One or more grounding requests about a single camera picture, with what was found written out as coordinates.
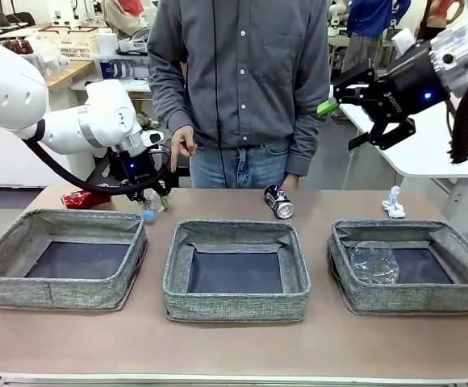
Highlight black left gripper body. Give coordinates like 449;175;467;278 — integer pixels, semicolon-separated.
111;147;167;194

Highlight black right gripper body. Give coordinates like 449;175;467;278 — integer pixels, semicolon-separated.
362;40;451;122

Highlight clear bottle pink label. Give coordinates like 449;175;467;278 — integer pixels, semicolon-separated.
141;189;170;223

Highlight crushed dark blue can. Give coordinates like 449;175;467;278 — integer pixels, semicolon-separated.
262;184;295;220

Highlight person's left forearm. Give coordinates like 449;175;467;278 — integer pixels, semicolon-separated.
286;88;334;178

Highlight person's right forearm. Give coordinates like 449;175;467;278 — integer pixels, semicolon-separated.
148;60;197;134

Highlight person's right hand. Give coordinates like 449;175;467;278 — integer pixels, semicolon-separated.
169;125;199;174

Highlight dark grey stool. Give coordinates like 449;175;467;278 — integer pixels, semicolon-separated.
172;164;191;189

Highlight white table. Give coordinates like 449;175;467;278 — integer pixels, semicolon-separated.
328;82;468;218

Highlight crushed red can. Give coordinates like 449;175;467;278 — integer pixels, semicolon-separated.
61;189;112;210

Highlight person in blue shirt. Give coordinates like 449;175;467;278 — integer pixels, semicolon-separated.
346;0;412;74

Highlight crumpled white paper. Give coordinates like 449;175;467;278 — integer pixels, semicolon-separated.
381;185;407;218

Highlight mannequin red top black trousers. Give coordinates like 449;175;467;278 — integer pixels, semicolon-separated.
417;0;467;41

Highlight person grey shirt jeans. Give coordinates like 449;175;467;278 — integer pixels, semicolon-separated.
147;0;334;190

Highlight blue bottle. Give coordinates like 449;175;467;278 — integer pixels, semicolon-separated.
98;59;117;81

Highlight grey fabric basket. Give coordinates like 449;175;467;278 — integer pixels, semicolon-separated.
0;208;149;311
162;219;311;323
327;219;468;315

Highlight wooden table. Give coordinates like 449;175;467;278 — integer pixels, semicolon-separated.
42;59;94;89

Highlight white cylindrical jar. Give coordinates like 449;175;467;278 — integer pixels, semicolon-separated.
95;32;119;56

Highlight clear plastic cup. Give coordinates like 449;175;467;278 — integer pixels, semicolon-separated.
346;240;400;285

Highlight white plastic crate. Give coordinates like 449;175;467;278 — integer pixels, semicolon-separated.
36;24;100;60

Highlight person in beige coat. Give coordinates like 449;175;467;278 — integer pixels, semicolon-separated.
102;0;151;38

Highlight black office chair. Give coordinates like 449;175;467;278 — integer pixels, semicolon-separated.
0;11;37;26

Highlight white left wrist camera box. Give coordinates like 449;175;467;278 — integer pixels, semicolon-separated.
140;129;165;148

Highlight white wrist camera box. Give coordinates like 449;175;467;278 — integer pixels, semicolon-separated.
391;30;417;52
140;129;165;148

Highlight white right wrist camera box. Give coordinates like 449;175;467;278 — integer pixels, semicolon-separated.
391;30;417;52

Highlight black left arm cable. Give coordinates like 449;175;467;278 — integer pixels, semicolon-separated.
22;124;171;198

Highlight thin black cord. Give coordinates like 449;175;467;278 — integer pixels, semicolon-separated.
211;0;230;189

